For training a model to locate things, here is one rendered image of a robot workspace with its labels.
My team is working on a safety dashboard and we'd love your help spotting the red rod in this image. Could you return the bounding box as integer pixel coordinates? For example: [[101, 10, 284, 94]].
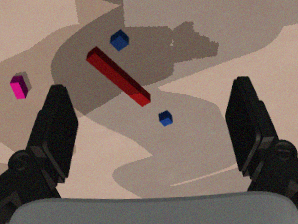
[[86, 46, 151, 107]]

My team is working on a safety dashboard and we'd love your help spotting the magenta rod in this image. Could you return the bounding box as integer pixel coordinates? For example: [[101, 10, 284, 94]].
[[10, 76, 28, 99]]

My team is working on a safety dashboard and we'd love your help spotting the small blue block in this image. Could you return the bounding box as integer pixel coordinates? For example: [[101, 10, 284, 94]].
[[159, 110, 173, 126], [110, 29, 129, 51]]

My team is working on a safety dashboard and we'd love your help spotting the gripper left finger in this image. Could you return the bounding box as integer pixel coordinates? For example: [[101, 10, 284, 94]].
[[0, 84, 78, 224]]

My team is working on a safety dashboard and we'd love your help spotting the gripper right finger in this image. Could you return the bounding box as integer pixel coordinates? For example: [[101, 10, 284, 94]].
[[225, 76, 298, 209]]

